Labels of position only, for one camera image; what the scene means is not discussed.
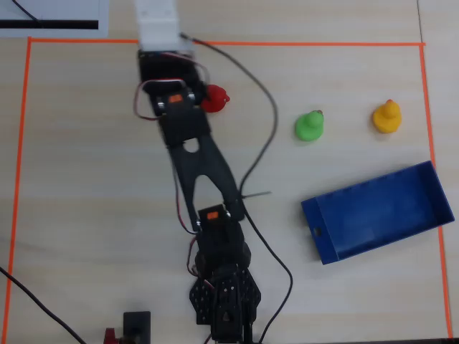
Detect yellow rubber duck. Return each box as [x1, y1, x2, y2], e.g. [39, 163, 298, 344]
[372, 99, 402, 135]

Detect black tape strip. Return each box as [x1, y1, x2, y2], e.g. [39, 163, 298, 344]
[0, 19, 100, 30]

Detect thick black camera cable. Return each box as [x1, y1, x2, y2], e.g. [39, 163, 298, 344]
[179, 32, 295, 344]

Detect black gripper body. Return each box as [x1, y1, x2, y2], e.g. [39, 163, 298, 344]
[138, 49, 209, 93]

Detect thin black cable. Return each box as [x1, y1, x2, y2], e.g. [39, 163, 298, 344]
[11, 0, 43, 23]

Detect long orange tape strip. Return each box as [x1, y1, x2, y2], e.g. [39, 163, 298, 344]
[27, 37, 426, 48]

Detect white paper sheet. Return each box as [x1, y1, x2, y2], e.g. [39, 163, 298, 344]
[0, 0, 109, 38]

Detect blue open plastic box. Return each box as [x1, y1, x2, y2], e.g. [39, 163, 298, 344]
[301, 160, 456, 266]

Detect red rubber duck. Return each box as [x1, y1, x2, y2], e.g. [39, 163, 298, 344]
[200, 84, 232, 114]

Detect green rubber duck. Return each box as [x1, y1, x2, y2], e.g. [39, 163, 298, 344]
[294, 109, 326, 142]

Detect white camera housing box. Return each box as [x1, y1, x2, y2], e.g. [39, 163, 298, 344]
[133, 0, 197, 52]

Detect black power cable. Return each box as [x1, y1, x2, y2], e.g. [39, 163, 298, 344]
[0, 266, 87, 344]

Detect black table clamp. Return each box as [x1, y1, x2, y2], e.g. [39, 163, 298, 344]
[123, 310, 152, 344]

